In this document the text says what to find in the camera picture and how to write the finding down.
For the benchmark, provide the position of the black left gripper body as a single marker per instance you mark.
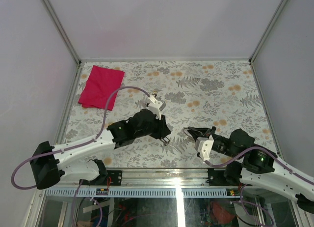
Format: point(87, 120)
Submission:
point(156, 129)

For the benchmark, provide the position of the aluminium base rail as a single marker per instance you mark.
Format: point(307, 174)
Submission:
point(152, 183)

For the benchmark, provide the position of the large silver keyring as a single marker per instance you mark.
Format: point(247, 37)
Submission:
point(185, 131)

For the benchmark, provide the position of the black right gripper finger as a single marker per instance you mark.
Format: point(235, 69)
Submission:
point(193, 135)
point(203, 131)

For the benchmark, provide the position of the magenta cloth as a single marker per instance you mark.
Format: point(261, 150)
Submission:
point(99, 86)

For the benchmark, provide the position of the black key tag white label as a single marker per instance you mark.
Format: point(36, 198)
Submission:
point(165, 140)

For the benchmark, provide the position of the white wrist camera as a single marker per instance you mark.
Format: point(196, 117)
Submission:
point(203, 147)
point(155, 106)

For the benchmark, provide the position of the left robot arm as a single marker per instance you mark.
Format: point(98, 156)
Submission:
point(62, 162)

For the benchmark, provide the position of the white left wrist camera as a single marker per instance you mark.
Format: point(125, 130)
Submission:
point(155, 106)

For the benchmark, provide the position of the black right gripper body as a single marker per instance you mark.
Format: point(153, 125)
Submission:
point(221, 146)

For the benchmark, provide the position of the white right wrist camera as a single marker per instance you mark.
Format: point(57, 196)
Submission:
point(203, 147)

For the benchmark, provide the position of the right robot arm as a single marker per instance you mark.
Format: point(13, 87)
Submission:
point(239, 160)

